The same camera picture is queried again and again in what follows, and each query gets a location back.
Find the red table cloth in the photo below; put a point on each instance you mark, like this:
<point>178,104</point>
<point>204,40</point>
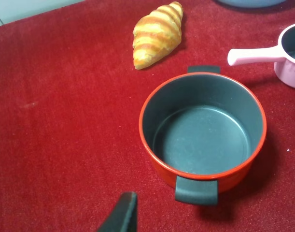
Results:
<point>70,101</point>

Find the red pot with black handles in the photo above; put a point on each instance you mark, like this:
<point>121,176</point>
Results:
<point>202,131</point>

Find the croissant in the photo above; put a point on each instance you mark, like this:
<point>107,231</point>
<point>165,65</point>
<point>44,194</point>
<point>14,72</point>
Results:
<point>157,34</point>

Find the pink saucepan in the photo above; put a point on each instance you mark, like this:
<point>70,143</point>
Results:
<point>282,55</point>

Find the light blue plate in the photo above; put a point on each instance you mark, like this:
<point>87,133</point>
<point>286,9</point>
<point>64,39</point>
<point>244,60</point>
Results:
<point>251,3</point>

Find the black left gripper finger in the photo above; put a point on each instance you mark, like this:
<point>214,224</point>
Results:
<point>123,217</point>

